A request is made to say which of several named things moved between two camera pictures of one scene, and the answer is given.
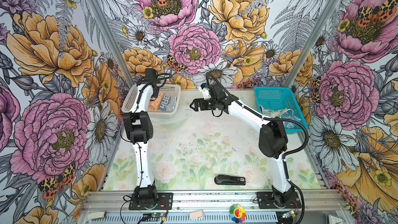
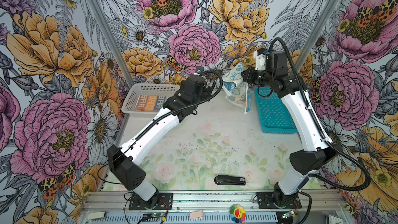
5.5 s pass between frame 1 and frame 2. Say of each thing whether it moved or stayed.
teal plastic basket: stayed
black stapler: stayed
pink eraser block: stayed
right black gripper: moved
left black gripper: moved
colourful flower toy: stayed
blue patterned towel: moved
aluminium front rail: stayed
